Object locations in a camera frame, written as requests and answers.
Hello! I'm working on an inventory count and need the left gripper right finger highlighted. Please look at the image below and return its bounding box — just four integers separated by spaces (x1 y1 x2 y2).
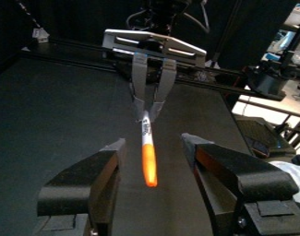
179 132 300 236

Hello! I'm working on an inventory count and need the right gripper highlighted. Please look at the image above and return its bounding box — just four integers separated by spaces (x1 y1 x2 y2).
102 29 207 123

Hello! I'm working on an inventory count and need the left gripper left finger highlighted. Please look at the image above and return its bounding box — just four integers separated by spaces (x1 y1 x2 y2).
32 137 127 236

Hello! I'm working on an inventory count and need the grey marker pen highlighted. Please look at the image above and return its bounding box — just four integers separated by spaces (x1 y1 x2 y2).
139 110 159 188

